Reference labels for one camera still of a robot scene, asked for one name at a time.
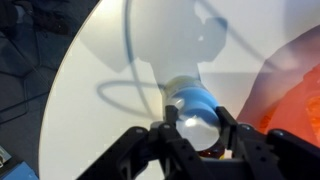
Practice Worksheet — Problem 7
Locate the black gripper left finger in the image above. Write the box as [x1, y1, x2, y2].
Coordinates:
[165, 105, 178, 126]

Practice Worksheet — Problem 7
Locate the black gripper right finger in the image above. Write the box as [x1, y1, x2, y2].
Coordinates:
[215, 106, 238, 149]

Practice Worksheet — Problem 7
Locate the orange plastic bag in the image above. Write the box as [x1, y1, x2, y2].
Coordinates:
[237, 26, 320, 146]

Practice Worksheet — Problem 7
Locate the round white table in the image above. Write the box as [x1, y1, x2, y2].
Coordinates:
[39, 0, 320, 180]

